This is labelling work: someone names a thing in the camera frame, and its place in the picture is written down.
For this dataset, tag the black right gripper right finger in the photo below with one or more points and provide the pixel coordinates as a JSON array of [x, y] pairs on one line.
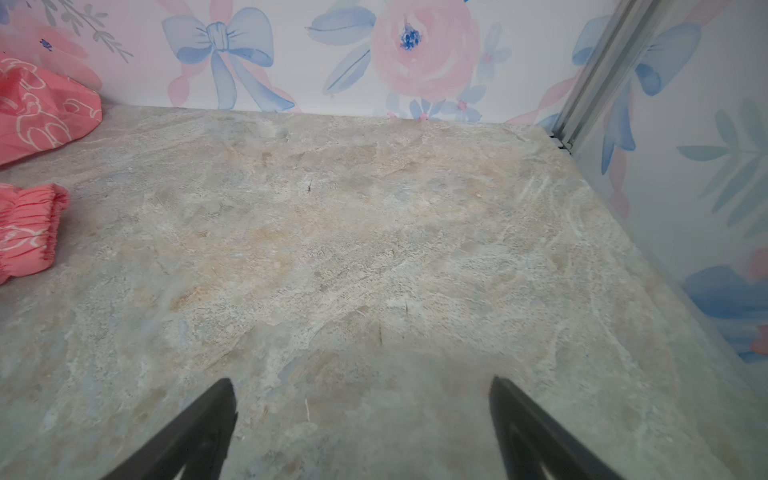
[[533, 445]]

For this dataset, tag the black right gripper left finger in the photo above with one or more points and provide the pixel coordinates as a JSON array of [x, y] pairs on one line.
[[194, 445]]

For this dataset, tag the pink patterned cloth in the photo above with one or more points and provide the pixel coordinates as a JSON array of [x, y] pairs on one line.
[[40, 111]]

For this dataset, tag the aluminium corner post right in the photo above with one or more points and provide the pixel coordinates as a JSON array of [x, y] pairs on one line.
[[621, 43]]

